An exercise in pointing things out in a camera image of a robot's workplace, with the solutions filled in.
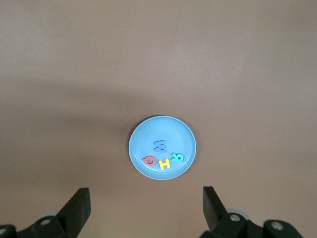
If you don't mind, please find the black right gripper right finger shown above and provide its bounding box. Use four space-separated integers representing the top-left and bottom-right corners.
199 186 303 238

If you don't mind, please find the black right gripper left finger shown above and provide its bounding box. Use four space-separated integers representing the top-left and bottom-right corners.
0 187 91 238

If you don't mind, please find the teal uppercase letter R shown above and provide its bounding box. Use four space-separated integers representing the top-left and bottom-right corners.
170 151 185 163

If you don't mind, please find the yellow uppercase letter H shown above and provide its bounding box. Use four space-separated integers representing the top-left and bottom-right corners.
158 158 172 171

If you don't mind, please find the red uppercase letter Q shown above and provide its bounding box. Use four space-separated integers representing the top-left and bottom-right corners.
142 155 157 167

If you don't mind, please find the blue uppercase letter M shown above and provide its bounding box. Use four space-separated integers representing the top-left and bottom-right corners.
151 139 167 153

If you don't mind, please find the blue plate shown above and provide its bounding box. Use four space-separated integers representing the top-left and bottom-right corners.
128 115 198 181

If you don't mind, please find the brown table cover sheet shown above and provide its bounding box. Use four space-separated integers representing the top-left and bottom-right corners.
0 0 317 238

